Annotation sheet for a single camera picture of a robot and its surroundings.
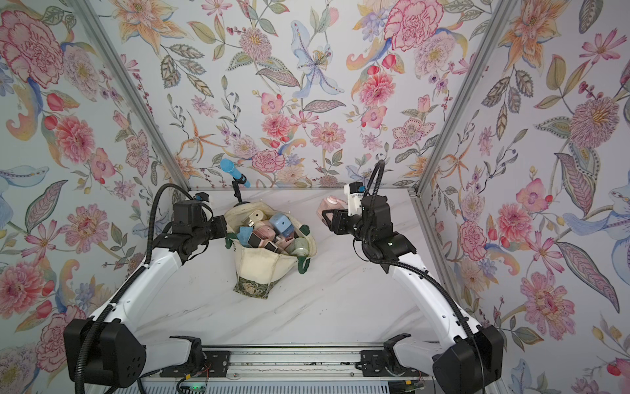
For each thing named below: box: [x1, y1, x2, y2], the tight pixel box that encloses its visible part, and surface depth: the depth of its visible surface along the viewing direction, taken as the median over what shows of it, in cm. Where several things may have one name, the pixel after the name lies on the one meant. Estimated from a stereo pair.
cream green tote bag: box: [224, 201, 318, 300], surface depth 82 cm
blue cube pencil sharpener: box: [269, 212, 295, 239], surface depth 90 cm
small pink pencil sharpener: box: [252, 221, 277, 242], surface depth 87 cm
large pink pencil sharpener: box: [316, 195, 348, 226], surface depth 75 cm
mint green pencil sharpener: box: [290, 236, 310, 257], surface depth 88 cm
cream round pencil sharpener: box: [245, 210, 264, 228], surface depth 94 cm
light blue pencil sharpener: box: [236, 226, 254, 248], surface depth 88 cm
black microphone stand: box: [231, 173, 251, 208], surface depth 103 cm
